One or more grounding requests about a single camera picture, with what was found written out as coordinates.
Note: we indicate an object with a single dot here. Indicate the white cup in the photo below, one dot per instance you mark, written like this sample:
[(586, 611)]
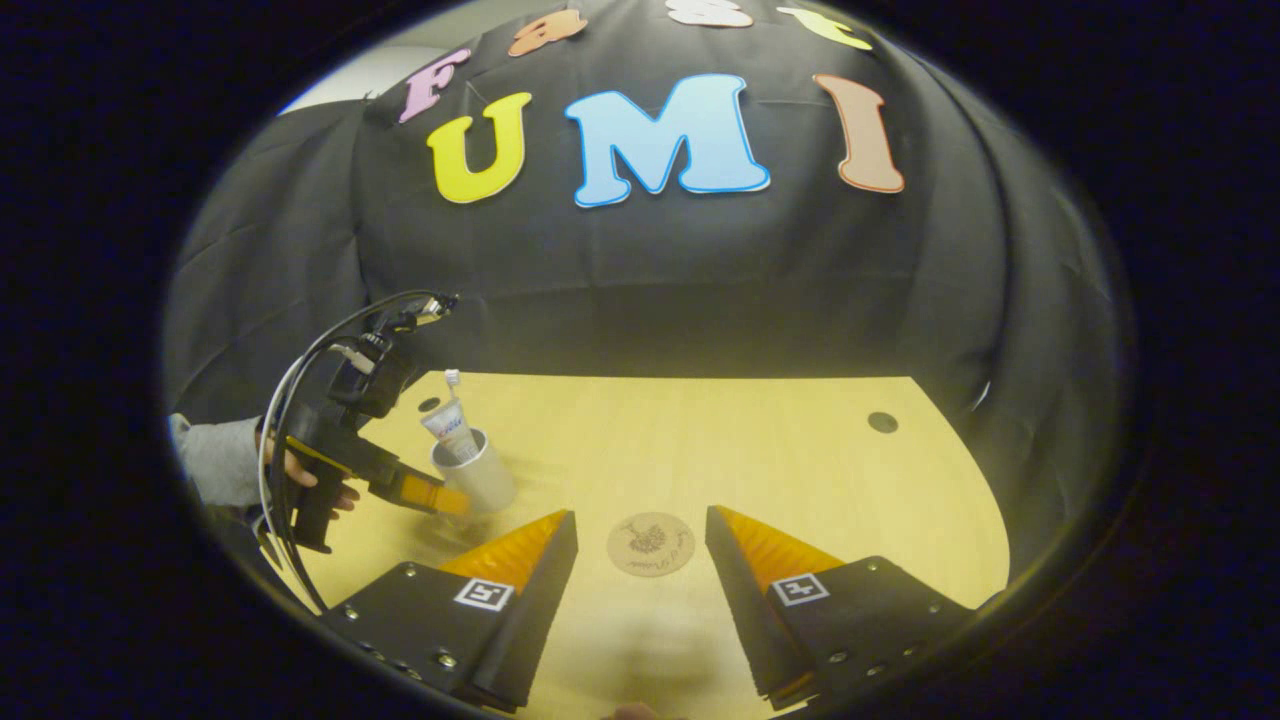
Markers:
[(490, 482)]

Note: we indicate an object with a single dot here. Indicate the white toothpaste tube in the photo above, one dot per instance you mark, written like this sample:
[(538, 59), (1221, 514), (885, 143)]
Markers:
[(450, 428)]

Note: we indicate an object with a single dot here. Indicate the round cork coaster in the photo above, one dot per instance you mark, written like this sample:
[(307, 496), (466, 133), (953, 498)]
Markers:
[(650, 545)]

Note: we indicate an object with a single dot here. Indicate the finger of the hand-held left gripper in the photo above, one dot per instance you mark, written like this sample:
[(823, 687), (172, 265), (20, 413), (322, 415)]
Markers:
[(400, 478)]

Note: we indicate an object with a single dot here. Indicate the black backdrop cloth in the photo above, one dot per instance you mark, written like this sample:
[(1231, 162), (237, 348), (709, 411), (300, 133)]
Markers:
[(700, 290)]

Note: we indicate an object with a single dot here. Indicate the white toothbrush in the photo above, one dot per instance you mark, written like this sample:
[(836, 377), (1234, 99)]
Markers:
[(452, 382)]

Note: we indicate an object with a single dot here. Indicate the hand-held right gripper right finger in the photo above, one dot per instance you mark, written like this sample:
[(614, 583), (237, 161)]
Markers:
[(740, 590)]

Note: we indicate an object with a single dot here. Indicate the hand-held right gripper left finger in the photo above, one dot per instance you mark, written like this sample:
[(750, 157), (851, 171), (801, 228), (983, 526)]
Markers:
[(530, 600)]

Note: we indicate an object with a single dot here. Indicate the light wooden desktop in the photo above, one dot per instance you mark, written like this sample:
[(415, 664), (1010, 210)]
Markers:
[(720, 450)]

